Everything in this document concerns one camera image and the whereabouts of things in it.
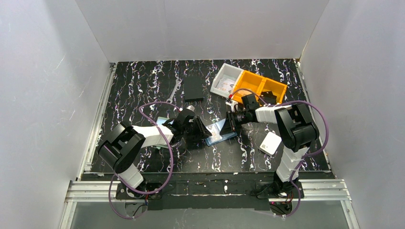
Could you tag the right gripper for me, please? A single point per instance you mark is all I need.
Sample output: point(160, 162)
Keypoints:
point(230, 120)

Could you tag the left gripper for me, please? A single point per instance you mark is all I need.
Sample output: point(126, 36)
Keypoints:
point(196, 128)

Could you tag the blue leather card holder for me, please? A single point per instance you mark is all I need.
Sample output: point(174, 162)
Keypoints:
point(220, 124)

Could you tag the VIP credit card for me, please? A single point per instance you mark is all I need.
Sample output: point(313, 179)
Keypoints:
point(215, 133)

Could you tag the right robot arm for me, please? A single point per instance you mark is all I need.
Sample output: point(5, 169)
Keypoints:
point(296, 127)

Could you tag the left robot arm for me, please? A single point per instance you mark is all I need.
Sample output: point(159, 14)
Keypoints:
point(124, 142)

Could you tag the white square box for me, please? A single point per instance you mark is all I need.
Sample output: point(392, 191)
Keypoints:
point(270, 144)

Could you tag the black flat box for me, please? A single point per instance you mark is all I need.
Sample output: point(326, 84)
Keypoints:
point(193, 89)

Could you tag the yellow bin middle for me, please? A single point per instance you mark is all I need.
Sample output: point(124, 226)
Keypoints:
point(250, 81)

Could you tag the yellow bin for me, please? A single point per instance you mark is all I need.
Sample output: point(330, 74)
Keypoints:
point(250, 81)
point(271, 91)

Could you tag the white storage bin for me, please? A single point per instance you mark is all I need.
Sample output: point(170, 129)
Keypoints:
point(225, 81)

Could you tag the silver wrench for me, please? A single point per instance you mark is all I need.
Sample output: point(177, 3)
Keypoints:
point(177, 83)

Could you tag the yellow bin right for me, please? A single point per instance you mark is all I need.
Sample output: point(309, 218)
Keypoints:
point(271, 91)

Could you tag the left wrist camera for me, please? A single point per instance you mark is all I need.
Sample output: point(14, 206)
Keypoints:
point(189, 110)

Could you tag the aluminium frame rail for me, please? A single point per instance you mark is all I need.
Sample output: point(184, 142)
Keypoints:
point(69, 207)

